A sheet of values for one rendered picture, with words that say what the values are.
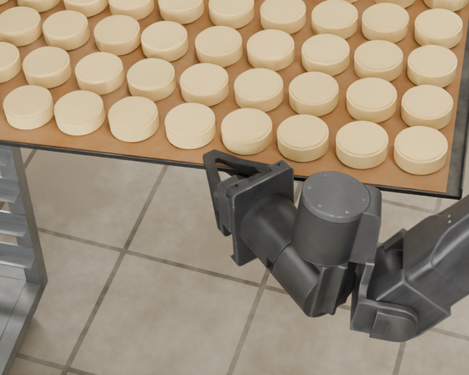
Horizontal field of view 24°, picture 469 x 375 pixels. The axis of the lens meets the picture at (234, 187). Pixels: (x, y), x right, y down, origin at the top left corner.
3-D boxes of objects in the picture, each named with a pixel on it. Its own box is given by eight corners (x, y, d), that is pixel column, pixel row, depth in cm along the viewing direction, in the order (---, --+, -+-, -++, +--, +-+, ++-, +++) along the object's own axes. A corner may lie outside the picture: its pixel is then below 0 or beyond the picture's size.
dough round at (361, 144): (362, 126, 107) (362, 111, 106) (398, 152, 104) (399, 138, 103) (324, 151, 105) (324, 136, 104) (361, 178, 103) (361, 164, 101)
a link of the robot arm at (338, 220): (412, 347, 93) (412, 276, 99) (447, 252, 85) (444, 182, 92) (275, 322, 93) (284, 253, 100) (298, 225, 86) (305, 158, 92)
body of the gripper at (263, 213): (227, 255, 104) (269, 307, 100) (221, 184, 96) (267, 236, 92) (283, 226, 106) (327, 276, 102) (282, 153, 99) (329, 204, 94)
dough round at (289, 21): (252, 29, 119) (251, 15, 117) (273, 3, 122) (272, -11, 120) (294, 41, 117) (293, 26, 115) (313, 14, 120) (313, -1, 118)
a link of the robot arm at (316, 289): (304, 333, 94) (356, 312, 97) (319, 278, 89) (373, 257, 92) (261, 281, 98) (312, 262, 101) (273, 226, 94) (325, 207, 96)
